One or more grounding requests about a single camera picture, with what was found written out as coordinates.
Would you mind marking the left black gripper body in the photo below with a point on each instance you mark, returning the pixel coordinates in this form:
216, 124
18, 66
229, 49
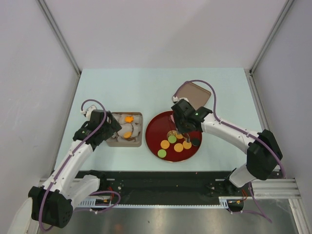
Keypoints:
109, 129

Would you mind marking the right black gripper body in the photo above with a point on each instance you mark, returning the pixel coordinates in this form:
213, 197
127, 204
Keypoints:
181, 125

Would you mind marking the orange fish-shaped cookie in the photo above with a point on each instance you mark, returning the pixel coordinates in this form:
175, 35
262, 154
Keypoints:
129, 119

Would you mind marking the orange round cookie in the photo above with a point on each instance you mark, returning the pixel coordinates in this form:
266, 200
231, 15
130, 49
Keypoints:
187, 145
179, 136
127, 135
178, 147
165, 144

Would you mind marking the tan square tin box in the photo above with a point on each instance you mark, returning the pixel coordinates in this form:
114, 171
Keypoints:
135, 127

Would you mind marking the tan square tin lid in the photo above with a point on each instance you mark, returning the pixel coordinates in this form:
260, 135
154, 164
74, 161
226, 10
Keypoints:
194, 94

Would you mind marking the metal tongs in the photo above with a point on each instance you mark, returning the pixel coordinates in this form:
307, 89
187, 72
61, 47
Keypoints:
183, 135

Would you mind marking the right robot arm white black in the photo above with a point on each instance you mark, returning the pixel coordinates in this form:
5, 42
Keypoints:
261, 148

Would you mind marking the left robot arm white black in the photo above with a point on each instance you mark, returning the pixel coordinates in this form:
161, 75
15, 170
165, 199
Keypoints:
55, 200

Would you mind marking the black round cookie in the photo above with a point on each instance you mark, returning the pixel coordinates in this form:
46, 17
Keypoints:
195, 142

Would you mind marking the green round cookie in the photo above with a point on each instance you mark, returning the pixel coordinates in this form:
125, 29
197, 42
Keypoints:
172, 139
161, 153

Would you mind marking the round red lacquer tray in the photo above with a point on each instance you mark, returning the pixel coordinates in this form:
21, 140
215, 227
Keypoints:
159, 129

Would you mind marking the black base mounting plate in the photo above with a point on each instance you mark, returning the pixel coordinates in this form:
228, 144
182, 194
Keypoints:
167, 188

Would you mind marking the white cable duct left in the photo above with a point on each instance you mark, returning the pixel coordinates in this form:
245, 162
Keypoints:
95, 203

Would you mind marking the white cable duct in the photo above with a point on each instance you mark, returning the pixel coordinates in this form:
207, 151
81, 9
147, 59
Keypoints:
234, 202
95, 203

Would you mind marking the white cable duct right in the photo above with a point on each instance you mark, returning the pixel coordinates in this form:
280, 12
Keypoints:
234, 202

